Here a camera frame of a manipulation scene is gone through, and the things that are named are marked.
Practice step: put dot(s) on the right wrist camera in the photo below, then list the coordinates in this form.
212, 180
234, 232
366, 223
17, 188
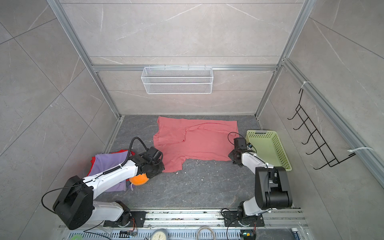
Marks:
240, 144

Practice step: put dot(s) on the green plastic basket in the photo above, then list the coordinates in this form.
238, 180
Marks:
268, 147

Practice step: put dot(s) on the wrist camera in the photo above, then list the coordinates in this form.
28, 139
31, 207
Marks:
240, 144
153, 156

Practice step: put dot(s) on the round pressure gauge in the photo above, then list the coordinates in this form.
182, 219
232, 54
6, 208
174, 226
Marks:
160, 234

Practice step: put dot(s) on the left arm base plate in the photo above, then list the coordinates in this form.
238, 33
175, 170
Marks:
138, 218

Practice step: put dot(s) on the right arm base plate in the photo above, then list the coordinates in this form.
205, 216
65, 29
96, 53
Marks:
232, 219

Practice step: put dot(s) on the pink t shirt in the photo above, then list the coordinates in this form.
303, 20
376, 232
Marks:
182, 139

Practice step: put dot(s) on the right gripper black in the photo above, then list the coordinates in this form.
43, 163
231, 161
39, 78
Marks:
231, 155

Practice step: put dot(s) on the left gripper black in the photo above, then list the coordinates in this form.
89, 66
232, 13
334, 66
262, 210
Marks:
162, 169

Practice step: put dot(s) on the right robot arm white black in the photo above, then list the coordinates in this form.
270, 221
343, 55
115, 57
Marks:
272, 188

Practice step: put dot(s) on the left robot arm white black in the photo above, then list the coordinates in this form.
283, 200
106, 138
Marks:
76, 204

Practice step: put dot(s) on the orange plush fish toy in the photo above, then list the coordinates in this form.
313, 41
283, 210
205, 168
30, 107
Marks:
139, 179

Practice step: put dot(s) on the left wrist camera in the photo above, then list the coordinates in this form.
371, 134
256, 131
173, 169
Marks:
153, 156

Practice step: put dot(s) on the white wire mesh shelf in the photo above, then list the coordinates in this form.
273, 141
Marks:
177, 80

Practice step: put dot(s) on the black wire hook rack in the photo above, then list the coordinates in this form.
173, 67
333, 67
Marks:
315, 136

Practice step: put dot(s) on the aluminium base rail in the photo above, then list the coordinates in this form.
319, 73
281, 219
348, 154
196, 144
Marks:
189, 224

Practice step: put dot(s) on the purple folded t shirt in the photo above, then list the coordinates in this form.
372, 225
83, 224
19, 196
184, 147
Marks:
118, 187

